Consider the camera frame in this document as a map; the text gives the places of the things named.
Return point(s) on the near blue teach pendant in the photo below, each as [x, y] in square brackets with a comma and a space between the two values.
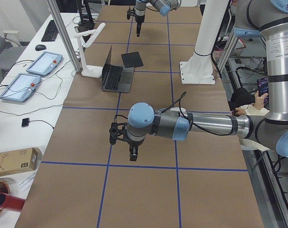
[21, 88]

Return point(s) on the aluminium frame post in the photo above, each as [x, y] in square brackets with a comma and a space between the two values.
[56, 15]

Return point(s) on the black keyboard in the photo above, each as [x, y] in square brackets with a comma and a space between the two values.
[50, 33]

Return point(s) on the red bottle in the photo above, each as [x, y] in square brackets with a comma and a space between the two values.
[9, 202]

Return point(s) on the person in cream sweater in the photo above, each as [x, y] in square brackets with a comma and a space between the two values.
[244, 103]

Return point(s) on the far blue teach pendant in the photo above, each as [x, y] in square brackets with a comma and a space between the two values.
[45, 63]

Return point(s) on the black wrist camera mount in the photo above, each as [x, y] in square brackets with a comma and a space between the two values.
[130, 13]

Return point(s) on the white camera stand column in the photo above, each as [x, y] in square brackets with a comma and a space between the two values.
[198, 69]

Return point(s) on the cardboard box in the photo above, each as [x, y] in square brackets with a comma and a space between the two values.
[18, 161]

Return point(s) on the small black puck device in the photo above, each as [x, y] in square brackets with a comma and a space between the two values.
[25, 122]

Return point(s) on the white computer mouse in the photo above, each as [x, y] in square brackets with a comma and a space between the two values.
[178, 109]

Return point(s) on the blue teach pendant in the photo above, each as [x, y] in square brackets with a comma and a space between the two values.
[45, 63]
[21, 88]

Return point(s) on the grey office chair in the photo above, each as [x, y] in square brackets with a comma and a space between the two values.
[10, 51]

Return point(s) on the smartphone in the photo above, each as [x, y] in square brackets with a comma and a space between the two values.
[263, 87]

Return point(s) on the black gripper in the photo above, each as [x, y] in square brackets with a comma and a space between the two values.
[139, 20]
[133, 142]

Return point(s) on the black desk mouse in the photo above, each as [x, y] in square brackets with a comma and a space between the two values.
[40, 47]

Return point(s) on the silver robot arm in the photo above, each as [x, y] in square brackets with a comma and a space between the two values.
[270, 19]
[161, 6]

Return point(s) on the grey laptop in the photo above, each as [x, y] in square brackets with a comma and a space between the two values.
[116, 78]

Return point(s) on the black mouse pad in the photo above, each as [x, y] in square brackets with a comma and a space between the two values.
[132, 59]

